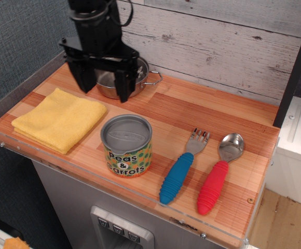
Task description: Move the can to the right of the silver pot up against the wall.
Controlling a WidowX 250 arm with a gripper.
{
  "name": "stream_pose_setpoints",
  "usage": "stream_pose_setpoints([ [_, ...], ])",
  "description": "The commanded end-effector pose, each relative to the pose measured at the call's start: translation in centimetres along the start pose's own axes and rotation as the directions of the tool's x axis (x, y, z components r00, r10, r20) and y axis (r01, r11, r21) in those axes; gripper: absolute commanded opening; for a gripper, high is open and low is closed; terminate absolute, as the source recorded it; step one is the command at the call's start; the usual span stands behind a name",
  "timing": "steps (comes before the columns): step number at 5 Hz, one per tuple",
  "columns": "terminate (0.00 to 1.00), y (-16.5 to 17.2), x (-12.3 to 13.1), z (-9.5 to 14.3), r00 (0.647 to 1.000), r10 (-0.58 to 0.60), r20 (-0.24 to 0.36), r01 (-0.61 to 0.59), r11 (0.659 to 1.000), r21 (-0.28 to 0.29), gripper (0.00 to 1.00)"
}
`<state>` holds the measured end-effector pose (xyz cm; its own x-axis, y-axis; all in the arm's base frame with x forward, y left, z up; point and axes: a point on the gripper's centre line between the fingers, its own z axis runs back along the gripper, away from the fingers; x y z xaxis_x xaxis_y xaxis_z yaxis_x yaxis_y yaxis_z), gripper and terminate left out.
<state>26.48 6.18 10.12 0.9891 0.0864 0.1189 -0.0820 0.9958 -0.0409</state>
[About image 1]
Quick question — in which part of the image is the grey dispenser panel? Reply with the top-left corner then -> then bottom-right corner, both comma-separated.
90,205 -> 155,248

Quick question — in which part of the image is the white ribbed appliance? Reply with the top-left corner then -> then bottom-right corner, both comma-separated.
265,97 -> 301,203

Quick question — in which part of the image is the clear acrylic table guard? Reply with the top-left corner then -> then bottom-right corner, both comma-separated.
0,37 -> 250,247

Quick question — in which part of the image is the black vertical post right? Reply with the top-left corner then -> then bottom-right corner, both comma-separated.
273,46 -> 301,128

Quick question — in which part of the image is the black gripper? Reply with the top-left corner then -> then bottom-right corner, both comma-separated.
60,17 -> 139,103

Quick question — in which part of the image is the orange object bottom left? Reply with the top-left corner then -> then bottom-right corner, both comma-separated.
3,237 -> 30,249

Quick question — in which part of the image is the yellow folded cloth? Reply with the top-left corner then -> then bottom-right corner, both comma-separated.
11,88 -> 107,155

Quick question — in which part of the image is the silver metal pot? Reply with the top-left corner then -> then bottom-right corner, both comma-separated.
95,57 -> 163,99

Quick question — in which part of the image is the blue handled fork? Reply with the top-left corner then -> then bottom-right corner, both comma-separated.
159,128 -> 210,204

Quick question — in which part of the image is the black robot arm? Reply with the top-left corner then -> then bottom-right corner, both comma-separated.
60,1 -> 139,103

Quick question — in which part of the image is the peas and carrots can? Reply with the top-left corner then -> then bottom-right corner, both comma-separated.
100,114 -> 153,178

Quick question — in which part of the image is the red handled spoon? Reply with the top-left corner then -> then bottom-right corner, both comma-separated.
197,133 -> 244,215

